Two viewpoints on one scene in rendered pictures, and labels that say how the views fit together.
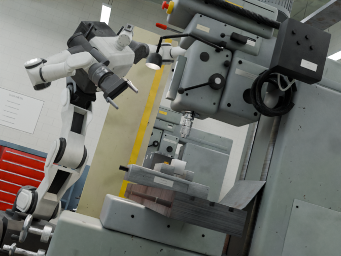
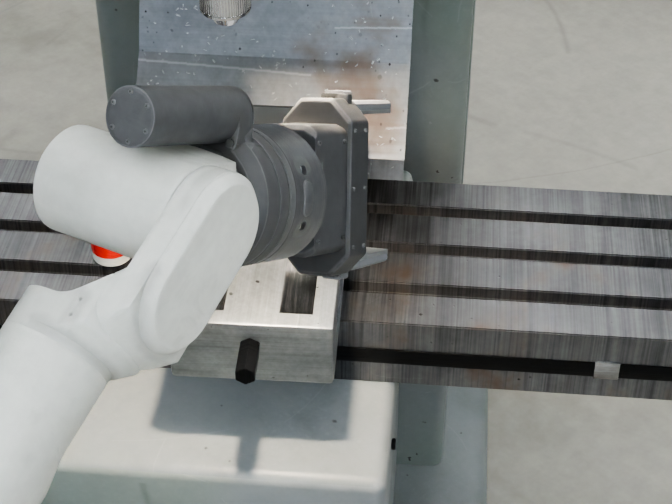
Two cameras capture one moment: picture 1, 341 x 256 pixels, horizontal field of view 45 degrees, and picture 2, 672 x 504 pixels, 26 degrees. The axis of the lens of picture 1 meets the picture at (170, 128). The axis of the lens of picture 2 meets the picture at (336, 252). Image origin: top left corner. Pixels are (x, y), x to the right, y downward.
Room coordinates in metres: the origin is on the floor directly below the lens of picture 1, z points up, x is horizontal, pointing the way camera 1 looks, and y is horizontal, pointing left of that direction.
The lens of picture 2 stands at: (1.43, 1.02, 1.87)
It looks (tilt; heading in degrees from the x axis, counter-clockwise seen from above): 40 degrees down; 285
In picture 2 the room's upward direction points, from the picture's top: straight up
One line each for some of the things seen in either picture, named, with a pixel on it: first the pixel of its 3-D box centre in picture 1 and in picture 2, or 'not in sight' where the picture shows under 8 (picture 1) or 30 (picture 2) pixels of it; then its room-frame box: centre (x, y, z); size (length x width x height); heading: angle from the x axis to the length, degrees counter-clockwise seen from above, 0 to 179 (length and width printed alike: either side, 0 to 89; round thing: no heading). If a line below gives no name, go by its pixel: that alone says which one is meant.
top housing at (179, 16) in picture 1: (220, 16); not in sight; (1.84, -0.08, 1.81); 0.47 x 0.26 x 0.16; 100
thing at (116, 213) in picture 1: (159, 223); (243, 338); (1.84, -0.07, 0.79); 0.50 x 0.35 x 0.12; 100
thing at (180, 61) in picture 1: (176, 77); not in sight; (1.82, 0.04, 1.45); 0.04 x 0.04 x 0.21; 10
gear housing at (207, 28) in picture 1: (219, 42); not in sight; (1.84, -0.11, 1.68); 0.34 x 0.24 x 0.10; 100
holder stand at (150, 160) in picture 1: (156, 171); not in sight; (2.25, 0.01, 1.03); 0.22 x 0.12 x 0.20; 13
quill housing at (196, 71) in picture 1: (200, 81); not in sight; (1.84, -0.07, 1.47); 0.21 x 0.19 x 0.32; 10
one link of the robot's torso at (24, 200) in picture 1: (39, 204); not in sight; (2.39, 0.60, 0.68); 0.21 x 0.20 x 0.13; 33
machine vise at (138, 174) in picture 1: (167, 179); (270, 216); (1.79, -0.05, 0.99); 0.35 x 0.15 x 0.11; 101
